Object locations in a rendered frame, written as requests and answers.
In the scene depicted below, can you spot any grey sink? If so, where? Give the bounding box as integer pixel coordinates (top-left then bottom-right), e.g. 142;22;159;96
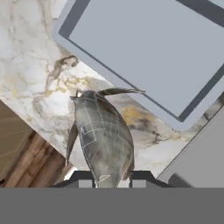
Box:
156;104;224;189

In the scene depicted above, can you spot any brown wooden cupboard front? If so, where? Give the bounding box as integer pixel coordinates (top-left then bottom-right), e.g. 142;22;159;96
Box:
0;99;74;189

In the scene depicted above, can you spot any grey tray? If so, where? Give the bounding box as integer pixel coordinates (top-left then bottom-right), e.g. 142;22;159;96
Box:
51;0;224;132

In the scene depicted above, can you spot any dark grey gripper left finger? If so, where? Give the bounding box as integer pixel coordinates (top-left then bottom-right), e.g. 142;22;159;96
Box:
52;170;96;189

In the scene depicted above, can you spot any grey fish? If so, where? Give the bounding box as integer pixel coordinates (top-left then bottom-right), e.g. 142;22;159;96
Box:
65;87;146;189

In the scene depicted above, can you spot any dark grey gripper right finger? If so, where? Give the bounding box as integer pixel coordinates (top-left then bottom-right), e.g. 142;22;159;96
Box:
129;170;173;189

